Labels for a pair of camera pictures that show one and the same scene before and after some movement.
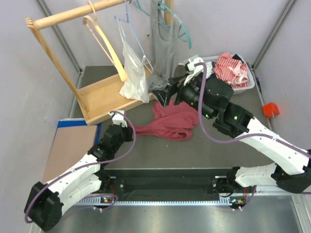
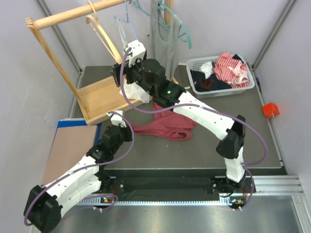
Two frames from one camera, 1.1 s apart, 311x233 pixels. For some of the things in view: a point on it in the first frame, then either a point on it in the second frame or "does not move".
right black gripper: (164, 95) -> (128, 70)
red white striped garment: (231, 71) does not move
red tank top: (174, 122) does not move
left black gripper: (129, 131) does not move
